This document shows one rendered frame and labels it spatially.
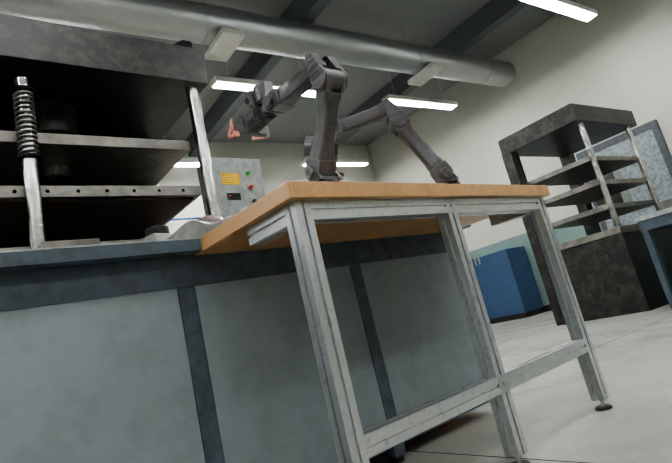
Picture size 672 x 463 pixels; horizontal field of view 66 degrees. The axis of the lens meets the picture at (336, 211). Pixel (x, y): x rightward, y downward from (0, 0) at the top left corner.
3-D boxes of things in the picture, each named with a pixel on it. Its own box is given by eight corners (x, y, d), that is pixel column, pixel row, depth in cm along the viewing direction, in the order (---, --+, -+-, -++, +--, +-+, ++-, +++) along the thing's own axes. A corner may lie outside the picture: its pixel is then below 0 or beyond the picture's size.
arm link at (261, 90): (244, 89, 173) (263, 70, 165) (266, 92, 179) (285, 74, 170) (251, 120, 170) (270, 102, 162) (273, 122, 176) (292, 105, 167)
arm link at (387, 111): (321, 122, 192) (397, 93, 193) (322, 131, 200) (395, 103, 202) (332, 151, 189) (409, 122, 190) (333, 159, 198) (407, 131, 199)
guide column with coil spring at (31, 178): (65, 399, 185) (30, 77, 214) (47, 403, 181) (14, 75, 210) (61, 400, 189) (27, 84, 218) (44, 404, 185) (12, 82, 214)
